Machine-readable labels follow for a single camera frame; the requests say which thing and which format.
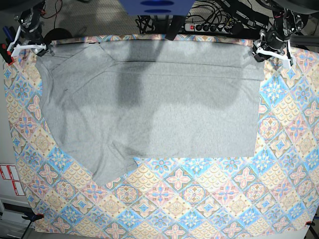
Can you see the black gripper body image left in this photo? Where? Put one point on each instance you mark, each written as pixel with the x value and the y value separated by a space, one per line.
pixel 33 36

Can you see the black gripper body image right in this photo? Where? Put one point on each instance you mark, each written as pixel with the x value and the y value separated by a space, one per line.
pixel 272 41

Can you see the grey T-shirt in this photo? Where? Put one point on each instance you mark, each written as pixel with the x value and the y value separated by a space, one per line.
pixel 108 104

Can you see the black round base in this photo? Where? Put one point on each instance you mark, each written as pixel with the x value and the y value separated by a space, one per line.
pixel 57 34

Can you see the black orange clamp top left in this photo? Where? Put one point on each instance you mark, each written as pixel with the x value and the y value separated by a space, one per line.
pixel 6 55

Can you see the black power strip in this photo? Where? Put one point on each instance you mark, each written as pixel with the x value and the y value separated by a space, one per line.
pixel 209 28

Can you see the white red label stickers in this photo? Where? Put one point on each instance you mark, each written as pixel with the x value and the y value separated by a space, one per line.
pixel 9 172

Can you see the patterned tablecloth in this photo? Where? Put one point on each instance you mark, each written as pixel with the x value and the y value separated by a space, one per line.
pixel 274 191

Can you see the blue clamp bottom left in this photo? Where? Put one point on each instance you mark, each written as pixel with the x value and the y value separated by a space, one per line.
pixel 32 217

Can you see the orange clamp bottom right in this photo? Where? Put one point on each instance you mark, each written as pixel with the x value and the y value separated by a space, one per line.
pixel 310 224

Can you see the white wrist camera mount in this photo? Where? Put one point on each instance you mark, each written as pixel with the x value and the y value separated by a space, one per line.
pixel 287 58
pixel 15 48

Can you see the blue clamp handle top left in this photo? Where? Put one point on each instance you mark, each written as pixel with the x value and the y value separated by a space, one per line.
pixel 10 34

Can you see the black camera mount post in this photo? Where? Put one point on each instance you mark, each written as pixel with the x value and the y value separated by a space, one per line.
pixel 176 23

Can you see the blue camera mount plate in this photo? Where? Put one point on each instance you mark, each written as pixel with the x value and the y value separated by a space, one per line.
pixel 157 7

